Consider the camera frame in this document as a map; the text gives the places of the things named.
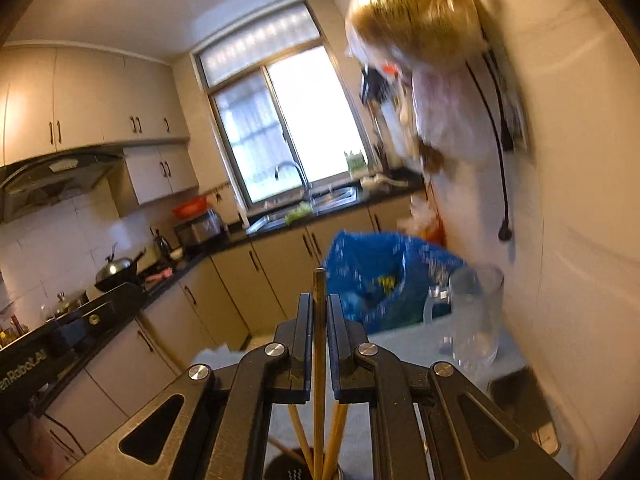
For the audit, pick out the brown wooden chopstick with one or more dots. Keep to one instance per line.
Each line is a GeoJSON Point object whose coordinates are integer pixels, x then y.
{"type": "Point", "coordinates": [318, 285]}

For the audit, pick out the clear glass mug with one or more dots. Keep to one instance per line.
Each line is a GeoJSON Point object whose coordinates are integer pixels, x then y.
{"type": "Point", "coordinates": [475, 310]}

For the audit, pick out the black kitchen countertop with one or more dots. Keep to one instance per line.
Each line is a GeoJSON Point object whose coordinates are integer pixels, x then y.
{"type": "Point", "coordinates": [395, 191]}

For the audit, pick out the small white dish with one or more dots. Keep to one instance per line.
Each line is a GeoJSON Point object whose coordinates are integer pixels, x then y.
{"type": "Point", "coordinates": [176, 254]}

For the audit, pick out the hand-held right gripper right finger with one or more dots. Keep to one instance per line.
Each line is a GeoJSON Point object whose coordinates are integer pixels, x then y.
{"type": "Point", "coordinates": [336, 355]}

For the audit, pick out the white ladle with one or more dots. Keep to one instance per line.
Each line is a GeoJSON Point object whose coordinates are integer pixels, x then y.
{"type": "Point", "coordinates": [380, 180]}

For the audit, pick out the pink cloth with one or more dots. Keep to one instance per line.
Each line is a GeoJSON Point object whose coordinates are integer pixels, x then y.
{"type": "Point", "coordinates": [160, 274]}

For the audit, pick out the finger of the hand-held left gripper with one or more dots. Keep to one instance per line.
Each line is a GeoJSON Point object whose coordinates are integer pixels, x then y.
{"type": "Point", "coordinates": [110, 310]}
{"type": "Point", "coordinates": [67, 336]}

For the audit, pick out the blue plastic bag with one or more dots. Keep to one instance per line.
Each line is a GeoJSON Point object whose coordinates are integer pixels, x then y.
{"type": "Point", "coordinates": [360, 260]}

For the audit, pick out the steel pot with lid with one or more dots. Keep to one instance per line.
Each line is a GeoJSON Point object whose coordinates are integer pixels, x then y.
{"type": "Point", "coordinates": [70, 305]}

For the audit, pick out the beige upper kitchen cabinets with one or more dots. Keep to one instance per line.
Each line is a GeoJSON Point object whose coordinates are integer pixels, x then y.
{"type": "Point", "coordinates": [75, 100]}

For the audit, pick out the hanging brown bag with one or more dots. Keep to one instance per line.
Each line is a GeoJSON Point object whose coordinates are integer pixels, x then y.
{"type": "Point", "coordinates": [431, 156]}

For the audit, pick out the steel rice cooker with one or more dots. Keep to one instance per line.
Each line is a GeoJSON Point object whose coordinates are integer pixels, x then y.
{"type": "Point", "coordinates": [200, 227]}

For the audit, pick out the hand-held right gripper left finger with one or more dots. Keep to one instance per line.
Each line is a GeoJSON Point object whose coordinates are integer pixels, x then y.
{"type": "Point", "coordinates": [302, 340]}

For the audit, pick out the orange plastic bag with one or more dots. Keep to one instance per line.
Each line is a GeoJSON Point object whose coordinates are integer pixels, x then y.
{"type": "Point", "coordinates": [425, 225]}

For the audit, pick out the steel kitchen sink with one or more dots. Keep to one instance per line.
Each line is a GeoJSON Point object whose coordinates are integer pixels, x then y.
{"type": "Point", "coordinates": [330, 197]}

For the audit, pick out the black wok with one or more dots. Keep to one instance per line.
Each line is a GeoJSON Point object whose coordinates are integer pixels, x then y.
{"type": "Point", "coordinates": [117, 275]}

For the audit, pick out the hanging white plastic bag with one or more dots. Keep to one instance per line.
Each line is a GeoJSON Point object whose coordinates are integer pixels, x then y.
{"type": "Point", "coordinates": [450, 110]}

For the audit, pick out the brown sauce bottle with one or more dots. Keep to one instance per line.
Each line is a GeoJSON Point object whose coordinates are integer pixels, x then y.
{"type": "Point", "coordinates": [12, 332]}

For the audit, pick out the red plastic basin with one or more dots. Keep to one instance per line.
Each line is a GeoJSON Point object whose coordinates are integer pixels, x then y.
{"type": "Point", "coordinates": [190, 206]}

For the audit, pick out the kitchen window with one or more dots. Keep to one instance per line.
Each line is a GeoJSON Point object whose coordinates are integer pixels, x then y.
{"type": "Point", "coordinates": [300, 110]}

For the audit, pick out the green cloth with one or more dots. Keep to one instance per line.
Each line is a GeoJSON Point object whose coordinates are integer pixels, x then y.
{"type": "Point", "coordinates": [298, 214]}

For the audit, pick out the bundle of yellow bamboo chopsticks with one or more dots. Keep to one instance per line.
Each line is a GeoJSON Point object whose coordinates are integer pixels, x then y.
{"type": "Point", "coordinates": [301, 435]}

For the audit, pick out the dark steel kettle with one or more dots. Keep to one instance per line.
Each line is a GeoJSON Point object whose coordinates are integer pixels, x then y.
{"type": "Point", "coordinates": [161, 245]}

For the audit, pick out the grey range hood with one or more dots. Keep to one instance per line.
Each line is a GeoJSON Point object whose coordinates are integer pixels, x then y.
{"type": "Point", "coordinates": [50, 180]}

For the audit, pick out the dark grey utensil holder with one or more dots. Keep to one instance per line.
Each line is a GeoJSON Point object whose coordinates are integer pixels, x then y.
{"type": "Point", "coordinates": [285, 467]}

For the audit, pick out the curved steel faucet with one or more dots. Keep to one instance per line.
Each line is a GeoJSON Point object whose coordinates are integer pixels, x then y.
{"type": "Point", "coordinates": [302, 175]}

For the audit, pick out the blue-grey table cloth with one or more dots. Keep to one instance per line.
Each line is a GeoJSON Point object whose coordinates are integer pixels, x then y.
{"type": "Point", "coordinates": [415, 342]}

